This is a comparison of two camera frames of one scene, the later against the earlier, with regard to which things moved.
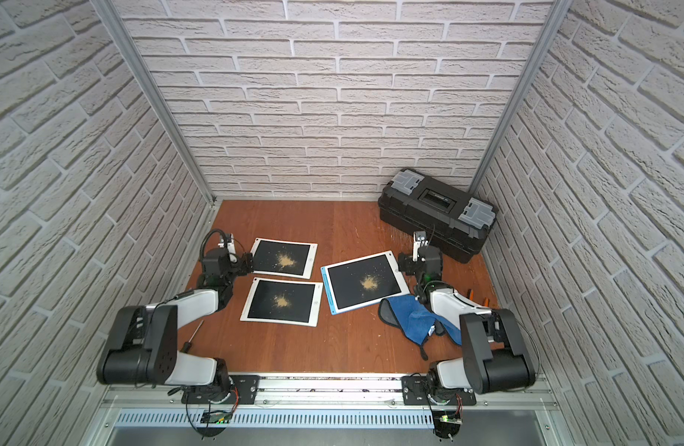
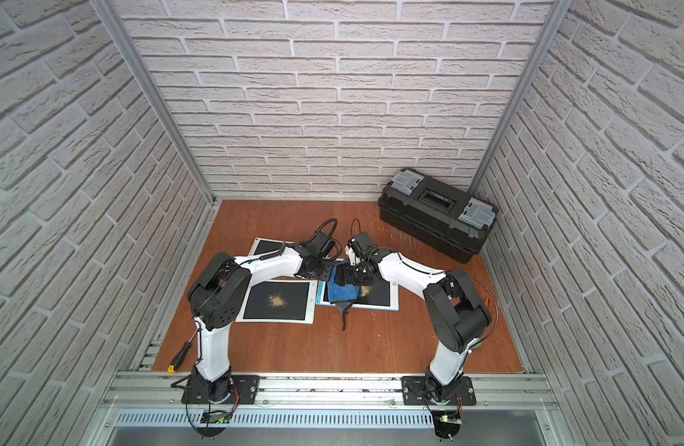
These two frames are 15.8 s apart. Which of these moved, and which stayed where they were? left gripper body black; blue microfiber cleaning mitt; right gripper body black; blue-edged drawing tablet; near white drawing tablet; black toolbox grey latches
Moved: blue-edged drawing tablet; blue microfiber cleaning mitt; left gripper body black; right gripper body black
Stayed: near white drawing tablet; black toolbox grey latches
